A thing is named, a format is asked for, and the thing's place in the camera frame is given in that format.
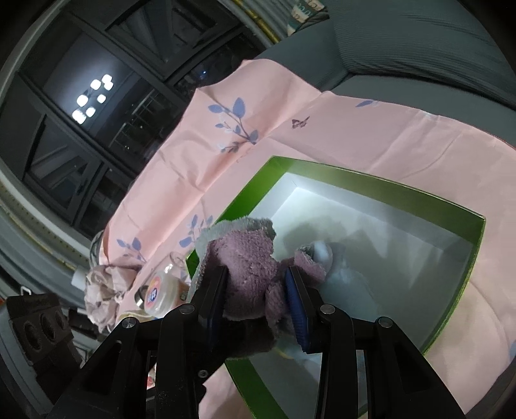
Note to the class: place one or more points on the small white object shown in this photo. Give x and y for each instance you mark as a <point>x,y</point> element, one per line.
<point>80,277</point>

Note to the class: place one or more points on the dark window with frame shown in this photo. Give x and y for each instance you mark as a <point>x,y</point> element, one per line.
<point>100,133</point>

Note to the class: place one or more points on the grey sofa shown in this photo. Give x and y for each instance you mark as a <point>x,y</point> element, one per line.
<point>298,68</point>

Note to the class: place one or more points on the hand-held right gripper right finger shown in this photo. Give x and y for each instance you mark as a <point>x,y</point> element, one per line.
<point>297,310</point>

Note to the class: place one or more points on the yellow wall trim strip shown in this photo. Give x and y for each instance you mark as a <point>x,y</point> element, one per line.
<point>268,22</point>

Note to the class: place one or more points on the grey sofa back cushion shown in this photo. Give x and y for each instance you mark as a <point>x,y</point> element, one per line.
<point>423,36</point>

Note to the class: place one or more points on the crumpled floral cloth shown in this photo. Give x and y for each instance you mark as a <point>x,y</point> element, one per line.
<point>107,292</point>

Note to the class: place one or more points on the white bottle with pink lid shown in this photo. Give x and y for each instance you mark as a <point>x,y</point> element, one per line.
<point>163,292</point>

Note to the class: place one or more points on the pink floral cloth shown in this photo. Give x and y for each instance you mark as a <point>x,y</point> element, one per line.
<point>363,133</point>

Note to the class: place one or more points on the patterned throw pillow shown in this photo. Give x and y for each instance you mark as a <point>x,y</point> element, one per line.
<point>304,14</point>

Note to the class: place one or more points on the green cardboard box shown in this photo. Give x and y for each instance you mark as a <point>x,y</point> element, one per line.
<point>363,182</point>

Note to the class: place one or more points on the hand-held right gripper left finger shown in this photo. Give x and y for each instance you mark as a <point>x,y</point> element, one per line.
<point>215,318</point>

